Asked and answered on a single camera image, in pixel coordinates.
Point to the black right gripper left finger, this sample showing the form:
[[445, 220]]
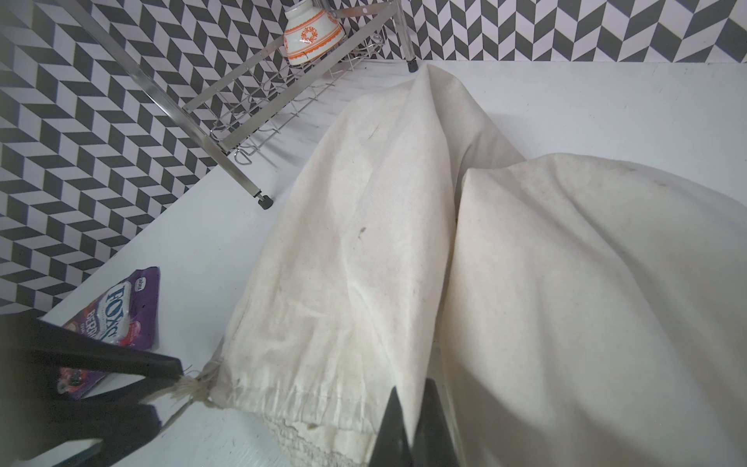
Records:
[[391, 447]]

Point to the cream cloth soil bag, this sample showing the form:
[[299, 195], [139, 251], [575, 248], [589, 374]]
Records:
[[585, 312]]

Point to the metal wire dish rack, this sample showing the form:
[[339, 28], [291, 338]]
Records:
[[249, 124]]

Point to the white orange patterned bowl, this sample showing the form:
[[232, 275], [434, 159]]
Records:
[[310, 33]]

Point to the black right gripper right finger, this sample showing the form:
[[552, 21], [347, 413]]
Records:
[[432, 443]]

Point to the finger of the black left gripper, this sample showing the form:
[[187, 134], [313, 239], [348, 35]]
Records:
[[32, 351], [30, 428]]

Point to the purple Fox's candy packet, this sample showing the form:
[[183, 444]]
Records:
[[125, 315]]

